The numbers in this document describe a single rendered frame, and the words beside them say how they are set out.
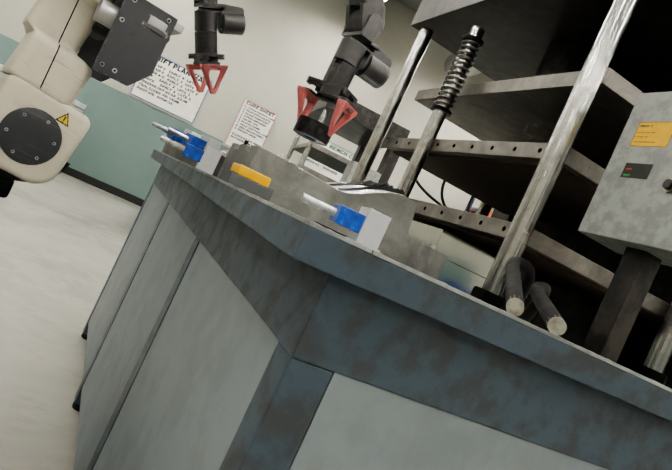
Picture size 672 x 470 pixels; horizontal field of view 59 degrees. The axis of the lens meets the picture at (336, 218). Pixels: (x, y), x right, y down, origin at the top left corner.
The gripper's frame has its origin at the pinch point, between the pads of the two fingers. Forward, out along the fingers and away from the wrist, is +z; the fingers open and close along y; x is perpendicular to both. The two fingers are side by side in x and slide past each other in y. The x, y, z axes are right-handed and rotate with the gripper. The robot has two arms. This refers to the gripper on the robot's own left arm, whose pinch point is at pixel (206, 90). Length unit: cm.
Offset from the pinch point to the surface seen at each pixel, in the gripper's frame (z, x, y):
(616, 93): -3, -103, -48
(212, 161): 14.3, 9.1, -29.4
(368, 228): 17, 5, -84
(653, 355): 75, -119, -63
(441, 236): 45, -76, -11
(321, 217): 23, -6, -51
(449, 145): 18, -95, 10
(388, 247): 31, -21, -54
